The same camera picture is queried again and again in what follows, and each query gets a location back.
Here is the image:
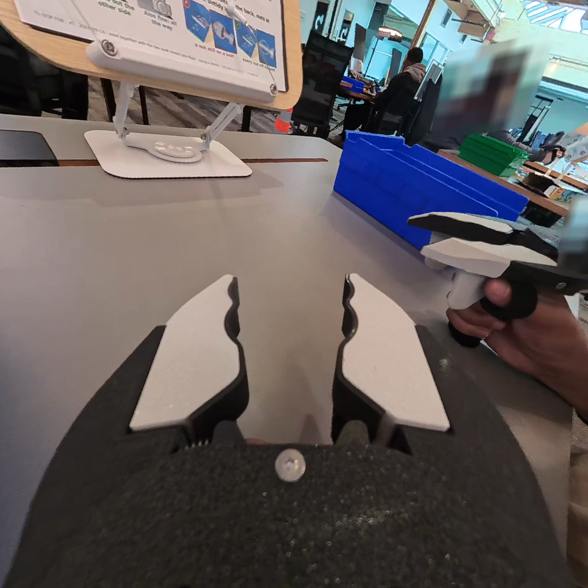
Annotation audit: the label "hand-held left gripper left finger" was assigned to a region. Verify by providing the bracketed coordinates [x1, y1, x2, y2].
[129, 274, 252, 445]

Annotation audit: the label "stacked green plastic bins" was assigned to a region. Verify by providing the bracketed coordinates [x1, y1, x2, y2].
[458, 134, 530, 177]

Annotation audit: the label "printed instruction sheet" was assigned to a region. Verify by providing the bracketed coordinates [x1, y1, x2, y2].
[14, 0, 289, 90]

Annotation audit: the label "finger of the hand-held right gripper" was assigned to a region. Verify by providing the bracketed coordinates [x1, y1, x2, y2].
[419, 237, 557, 279]
[406, 211, 517, 245]

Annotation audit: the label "instruction sheet on stand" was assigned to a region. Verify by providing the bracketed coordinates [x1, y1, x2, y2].
[0, 0, 304, 180]

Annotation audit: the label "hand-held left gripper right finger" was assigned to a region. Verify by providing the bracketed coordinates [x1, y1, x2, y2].
[331, 273, 452, 445]

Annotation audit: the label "blue plastic bin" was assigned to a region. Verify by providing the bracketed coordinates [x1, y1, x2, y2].
[333, 130, 530, 251]

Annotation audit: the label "black flat pad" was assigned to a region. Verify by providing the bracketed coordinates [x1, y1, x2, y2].
[0, 130, 59, 167]

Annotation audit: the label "person's right hand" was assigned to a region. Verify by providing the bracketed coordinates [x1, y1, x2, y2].
[447, 279, 588, 422]

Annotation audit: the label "wooden-edged table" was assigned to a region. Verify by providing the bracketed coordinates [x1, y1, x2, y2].
[437, 149, 571, 217]

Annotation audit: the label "black office chair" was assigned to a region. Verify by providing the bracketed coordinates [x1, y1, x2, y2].
[292, 30, 355, 138]
[0, 25, 89, 121]

